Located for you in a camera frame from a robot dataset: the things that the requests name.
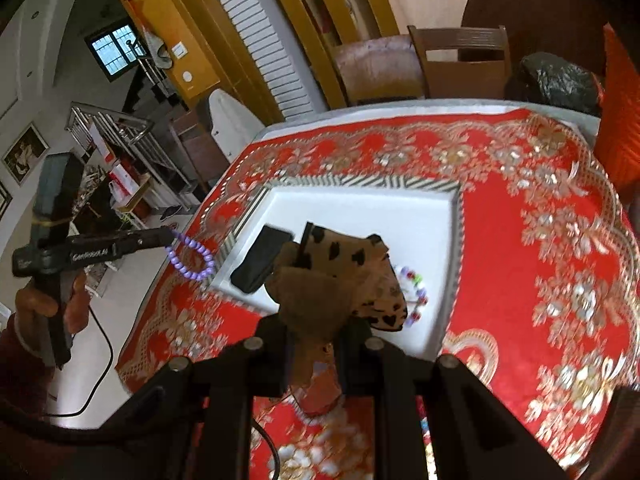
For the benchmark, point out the yellow wooden door frame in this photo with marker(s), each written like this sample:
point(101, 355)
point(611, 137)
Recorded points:
point(310, 20)

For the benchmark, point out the white wall switch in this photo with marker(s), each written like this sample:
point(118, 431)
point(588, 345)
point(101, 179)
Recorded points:
point(178, 50)

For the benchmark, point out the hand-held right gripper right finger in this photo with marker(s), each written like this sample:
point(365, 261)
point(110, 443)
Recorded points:
point(355, 355)

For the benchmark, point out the black plastic bag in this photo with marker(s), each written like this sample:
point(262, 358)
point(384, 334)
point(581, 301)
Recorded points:
point(555, 82)

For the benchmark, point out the dark round table top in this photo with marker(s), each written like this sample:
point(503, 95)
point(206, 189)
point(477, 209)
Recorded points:
point(530, 5)

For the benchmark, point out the steel stair railing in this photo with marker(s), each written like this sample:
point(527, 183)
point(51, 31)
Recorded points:
point(150, 72)

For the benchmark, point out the white louvered shutter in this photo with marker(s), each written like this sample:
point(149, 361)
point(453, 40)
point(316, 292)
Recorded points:
point(260, 35)

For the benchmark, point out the black case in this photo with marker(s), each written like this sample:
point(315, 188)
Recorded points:
point(260, 260)

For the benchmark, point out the red floral tablecloth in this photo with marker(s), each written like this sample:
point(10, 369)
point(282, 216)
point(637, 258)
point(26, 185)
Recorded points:
point(500, 240)

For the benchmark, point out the beige leopard print bow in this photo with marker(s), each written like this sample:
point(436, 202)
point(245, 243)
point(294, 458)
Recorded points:
point(350, 255)

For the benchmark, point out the white tray with striped rim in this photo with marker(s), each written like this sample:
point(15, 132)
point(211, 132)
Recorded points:
point(375, 210)

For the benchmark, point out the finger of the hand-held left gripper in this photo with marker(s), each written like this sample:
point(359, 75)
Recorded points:
point(150, 239)

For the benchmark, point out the framed picture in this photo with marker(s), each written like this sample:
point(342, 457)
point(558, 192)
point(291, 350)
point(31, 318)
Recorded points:
point(25, 152)

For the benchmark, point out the grey hanging cloth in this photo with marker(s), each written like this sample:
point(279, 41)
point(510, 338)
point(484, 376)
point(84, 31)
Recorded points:
point(161, 51)

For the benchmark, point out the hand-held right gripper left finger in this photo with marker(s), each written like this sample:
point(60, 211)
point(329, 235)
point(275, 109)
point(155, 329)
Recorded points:
point(272, 355)

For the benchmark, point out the window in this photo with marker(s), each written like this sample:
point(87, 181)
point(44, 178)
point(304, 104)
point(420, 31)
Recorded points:
point(112, 50)

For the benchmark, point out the person's left hand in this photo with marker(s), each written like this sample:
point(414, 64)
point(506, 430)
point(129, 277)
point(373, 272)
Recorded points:
point(32, 302)

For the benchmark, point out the orange ribbed container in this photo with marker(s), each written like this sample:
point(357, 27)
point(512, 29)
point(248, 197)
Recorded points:
point(622, 120)

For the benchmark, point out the brown cushioned chair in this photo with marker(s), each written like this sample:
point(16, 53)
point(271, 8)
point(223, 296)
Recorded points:
point(380, 70)

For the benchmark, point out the wooden slat chair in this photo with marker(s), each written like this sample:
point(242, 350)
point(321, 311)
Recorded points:
point(465, 80)

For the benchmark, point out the red white box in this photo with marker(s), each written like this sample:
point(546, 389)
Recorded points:
point(122, 180)

